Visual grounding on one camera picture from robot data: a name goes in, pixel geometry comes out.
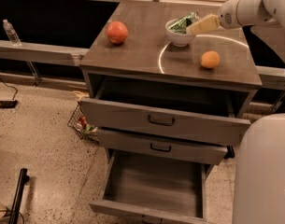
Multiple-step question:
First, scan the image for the bottom grey drawer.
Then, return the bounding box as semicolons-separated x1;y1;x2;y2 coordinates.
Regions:
91;150;207;224

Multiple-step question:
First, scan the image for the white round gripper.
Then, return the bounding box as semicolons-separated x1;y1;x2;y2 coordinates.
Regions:
186;0;245;35

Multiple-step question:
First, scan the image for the wire basket with items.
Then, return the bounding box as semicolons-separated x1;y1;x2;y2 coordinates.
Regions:
67;105;98;142

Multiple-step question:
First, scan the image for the grey drawer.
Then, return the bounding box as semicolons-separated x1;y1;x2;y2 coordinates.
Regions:
91;150;207;224
97;129;227;165
79;77;251;147

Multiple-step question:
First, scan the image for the red apple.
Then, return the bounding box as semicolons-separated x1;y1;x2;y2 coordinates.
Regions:
107;21;128;45

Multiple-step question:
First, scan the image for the middle grey drawer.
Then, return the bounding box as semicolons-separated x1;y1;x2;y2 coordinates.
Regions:
97;129;227;165

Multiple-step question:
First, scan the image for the crushed green can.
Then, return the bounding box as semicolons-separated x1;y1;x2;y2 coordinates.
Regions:
167;12;199;34

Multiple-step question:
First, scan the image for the orange fruit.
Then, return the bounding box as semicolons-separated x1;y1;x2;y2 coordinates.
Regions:
201;51;220;69

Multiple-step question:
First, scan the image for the white ceramic bowl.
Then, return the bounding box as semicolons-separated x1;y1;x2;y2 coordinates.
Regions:
165;20;195;47

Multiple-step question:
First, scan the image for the grey drawer cabinet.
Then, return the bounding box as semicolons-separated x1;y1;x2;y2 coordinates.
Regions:
79;0;263;224

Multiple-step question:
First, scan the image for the black power adapter with cable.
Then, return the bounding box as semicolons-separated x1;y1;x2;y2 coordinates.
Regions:
0;78;18;109

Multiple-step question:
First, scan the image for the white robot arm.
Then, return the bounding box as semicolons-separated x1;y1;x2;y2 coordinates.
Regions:
186;0;285;224

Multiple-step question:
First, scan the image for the grey metal shelf rail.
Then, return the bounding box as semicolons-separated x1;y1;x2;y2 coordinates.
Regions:
0;40;88;66

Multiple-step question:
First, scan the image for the black metal stand leg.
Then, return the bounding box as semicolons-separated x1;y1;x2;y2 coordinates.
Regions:
8;168;30;224

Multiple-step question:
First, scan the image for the top grey drawer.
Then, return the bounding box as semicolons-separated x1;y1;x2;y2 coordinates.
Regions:
79;77;251;147

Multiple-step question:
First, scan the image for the clear plastic water bottle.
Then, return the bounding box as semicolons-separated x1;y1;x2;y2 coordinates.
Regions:
3;20;21;46

